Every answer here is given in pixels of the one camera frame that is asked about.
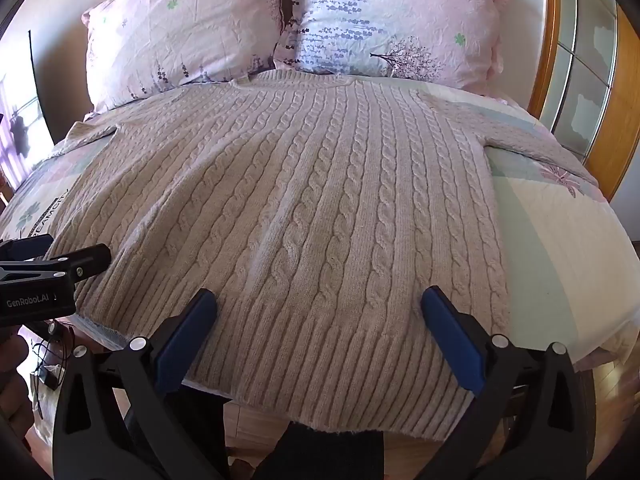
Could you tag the pink floral pillow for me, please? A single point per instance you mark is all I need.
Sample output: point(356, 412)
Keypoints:
point(185, 30)
point(400, 15)

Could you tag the wood-framed glass wardrobe door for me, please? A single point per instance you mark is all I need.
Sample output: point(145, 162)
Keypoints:
point(600, 125)

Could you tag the window with purple curtain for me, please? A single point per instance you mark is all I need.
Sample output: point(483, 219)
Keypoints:
point(20, 125)

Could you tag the pastel printed bed quilt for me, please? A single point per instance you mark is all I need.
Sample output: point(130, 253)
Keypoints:
point(550, 260)

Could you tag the person's dark trouser leg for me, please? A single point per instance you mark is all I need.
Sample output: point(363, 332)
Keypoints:
point(325, 455)

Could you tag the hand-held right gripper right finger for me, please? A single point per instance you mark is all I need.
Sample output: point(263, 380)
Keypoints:
point(454, 341)

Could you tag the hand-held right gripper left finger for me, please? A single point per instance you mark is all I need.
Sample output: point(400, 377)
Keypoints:
point(186, 336)

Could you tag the person's left hand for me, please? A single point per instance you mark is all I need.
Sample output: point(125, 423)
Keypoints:
point(12, 375)

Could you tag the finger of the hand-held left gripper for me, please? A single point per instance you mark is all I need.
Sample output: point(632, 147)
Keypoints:
point(27, 246)
point(82, 260)

